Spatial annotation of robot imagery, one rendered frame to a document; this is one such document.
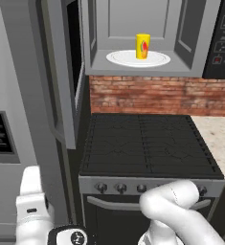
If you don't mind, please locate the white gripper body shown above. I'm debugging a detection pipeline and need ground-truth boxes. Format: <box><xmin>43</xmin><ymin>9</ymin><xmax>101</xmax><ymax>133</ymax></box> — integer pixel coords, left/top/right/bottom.
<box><xmin>19</xmin><ymin>165</ymin><xmax>42</xmax><ymax>197</ymax></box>

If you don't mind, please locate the black oven door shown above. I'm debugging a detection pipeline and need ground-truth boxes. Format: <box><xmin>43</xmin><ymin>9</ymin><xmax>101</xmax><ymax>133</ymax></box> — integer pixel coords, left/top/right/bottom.
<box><xmin>81</xmin><ymin>192</ymin><xmax>221</xmax><ymax>245</ymax></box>

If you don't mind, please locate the grey microwave door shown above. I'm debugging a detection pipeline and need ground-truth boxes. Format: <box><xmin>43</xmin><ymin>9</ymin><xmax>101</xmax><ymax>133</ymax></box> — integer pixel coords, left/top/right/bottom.
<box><xmin>29</xmin><ymin>0</ymin><xmax>86</xmax><ymax>150</ymax></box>

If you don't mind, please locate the white microwave turntable plate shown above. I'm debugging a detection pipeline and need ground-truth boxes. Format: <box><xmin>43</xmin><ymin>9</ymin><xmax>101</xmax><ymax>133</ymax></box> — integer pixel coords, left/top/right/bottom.
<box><xmin>105</xmin><ymin>49</ymin><xmax>172</xmax><ymax>69</ymax></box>

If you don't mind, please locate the grey microwave oven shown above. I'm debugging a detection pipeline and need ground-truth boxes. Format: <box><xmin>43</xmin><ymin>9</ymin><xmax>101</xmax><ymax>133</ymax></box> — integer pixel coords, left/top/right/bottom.
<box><xmin>80</xmin><ymin>0</ymin><xmax>225</xmax><ymax>79</ymax></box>

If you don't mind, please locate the dark stove knob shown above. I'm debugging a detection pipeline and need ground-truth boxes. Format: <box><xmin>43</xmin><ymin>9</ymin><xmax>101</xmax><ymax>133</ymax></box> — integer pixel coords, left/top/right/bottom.
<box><xmin>136</xmin><ymin>183</ymin><xmax>148</xmax><ymax>194</ymax></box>
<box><xmin>115</xmin><ymin>182</ymin><xmax>128</xmax><ymax>194</ymax></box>
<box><xmin>95</xmin><ymin>182</ymin><xmax>108</xmax><ymax>194</ymax></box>
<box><xmin>197</xmin><ymin>185</ymin><xmax>209</xmax><ymax>197</ymax></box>

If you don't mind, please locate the grey fridge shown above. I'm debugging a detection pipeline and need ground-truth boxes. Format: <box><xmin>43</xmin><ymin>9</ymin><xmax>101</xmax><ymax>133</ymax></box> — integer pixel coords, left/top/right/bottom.
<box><xmin>0</xmin><ymin>0</ymin><xmax>74</xmax><ymax>245</ymax></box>

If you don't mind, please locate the black stove with hob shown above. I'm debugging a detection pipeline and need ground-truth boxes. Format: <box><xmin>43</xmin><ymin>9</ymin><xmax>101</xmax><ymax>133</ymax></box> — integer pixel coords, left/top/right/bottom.
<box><xmin>78</xmin><ymin>112</ymin><xmax>225</xmax><ymax>245</ymax></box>

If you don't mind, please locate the yellow can with fruit print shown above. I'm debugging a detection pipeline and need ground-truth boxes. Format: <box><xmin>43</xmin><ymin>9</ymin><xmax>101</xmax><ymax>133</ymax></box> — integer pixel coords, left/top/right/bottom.
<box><xmin>135</xmin><ymin>33</ymin><xmax>151</xmax><ymax>60</ymax></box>

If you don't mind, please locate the grey oven door handle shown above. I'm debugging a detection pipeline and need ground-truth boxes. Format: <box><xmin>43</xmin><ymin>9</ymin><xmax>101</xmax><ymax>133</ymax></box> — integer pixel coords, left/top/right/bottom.
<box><xmin>86</xmin><ymin>195</ymin><xmax>213</xmax><ymax>212</ymax></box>

